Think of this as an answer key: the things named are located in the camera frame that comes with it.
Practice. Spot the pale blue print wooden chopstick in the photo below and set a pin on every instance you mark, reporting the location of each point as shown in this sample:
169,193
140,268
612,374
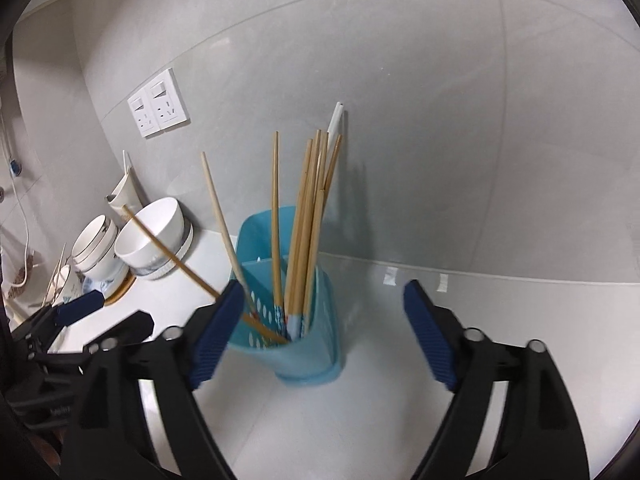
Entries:
314,250

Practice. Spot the blue plastic chopstick holder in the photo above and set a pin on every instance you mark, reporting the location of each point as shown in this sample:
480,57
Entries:
310,355

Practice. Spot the white plate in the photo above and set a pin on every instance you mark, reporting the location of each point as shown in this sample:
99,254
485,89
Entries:
175,266

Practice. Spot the large white bowl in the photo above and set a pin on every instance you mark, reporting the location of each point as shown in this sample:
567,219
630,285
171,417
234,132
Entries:
150,235

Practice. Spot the white bowl with dark rim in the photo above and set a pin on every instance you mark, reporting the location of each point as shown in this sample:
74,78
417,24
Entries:
92,245

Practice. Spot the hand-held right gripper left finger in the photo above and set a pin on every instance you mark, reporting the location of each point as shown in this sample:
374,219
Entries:
217,332

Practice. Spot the small white cup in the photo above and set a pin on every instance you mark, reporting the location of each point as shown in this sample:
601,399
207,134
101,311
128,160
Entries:
122,192

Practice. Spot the round wooden board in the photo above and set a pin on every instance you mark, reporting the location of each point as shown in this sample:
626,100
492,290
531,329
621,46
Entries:
120,291

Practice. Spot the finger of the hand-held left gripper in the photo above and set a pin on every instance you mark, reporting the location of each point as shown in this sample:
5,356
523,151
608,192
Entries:
80,307
127,327

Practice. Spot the white straw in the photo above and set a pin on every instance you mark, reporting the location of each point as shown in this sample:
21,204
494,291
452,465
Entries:
336,116

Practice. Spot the plain thin wooden chopstick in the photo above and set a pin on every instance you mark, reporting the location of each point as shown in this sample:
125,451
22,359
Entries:
314,160
170,249

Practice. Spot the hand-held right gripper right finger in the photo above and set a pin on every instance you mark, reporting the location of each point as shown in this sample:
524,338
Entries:
430,335

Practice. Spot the white wall socket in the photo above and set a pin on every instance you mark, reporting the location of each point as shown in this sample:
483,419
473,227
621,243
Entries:
141,112
169,97

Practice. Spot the white tape piece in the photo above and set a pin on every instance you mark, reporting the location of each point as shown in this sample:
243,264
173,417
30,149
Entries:
390,275
442,282

